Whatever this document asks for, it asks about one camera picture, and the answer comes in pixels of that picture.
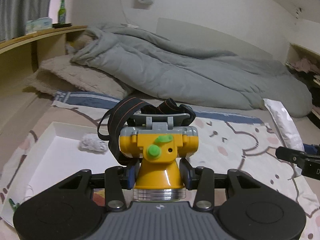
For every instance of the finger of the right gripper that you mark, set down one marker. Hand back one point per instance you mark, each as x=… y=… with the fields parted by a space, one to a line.
x=296 y=157
x=311 y=148

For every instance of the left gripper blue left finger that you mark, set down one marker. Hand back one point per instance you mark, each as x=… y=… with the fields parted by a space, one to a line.
x=132 y=170

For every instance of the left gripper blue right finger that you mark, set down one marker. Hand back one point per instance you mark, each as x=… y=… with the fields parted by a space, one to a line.
x=186 y=172

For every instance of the silver foil pouch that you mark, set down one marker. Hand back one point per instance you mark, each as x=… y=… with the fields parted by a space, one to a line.
x=284 y=124

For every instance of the yellow headlamp with black strap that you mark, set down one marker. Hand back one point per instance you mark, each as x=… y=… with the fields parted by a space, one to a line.
x=154 y=137

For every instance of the white grey yarn ball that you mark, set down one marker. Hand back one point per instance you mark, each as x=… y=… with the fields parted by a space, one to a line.
x=92 y=143

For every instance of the green plastic clothespin with cord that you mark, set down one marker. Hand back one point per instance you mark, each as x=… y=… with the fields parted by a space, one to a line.
x=14 y=205

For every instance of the white shallow cardboard tray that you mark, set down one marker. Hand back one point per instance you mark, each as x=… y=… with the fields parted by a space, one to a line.
x=55 y=156

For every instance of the wooden side shelf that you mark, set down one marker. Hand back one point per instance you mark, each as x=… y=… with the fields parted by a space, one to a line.
x=303 y=63

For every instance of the grey quilted duvet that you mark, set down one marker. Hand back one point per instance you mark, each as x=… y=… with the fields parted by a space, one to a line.
x=163 y=69

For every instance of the beige fleece blanket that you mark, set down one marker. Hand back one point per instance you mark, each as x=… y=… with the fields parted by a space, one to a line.
x=59 y=73

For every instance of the plush toy under duvet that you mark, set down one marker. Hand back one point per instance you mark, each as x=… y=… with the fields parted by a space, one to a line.
x=82 y=41

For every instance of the wooden headboard shelf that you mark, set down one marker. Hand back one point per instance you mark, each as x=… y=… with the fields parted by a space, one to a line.
x=20 y=57

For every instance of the black tray on shelf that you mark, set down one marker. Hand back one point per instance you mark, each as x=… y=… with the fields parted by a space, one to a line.
x=61 y=25

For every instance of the green glass bottle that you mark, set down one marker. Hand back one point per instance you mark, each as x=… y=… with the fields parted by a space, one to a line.
x=62 y=13

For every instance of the tissue box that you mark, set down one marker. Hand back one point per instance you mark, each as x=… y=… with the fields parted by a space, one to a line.
x=39 y=24

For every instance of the grey curtain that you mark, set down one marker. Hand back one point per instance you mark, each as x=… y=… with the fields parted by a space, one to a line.
x=16 y=13

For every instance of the white power strip with cable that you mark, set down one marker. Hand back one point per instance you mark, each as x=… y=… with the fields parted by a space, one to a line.
x=128 y=22

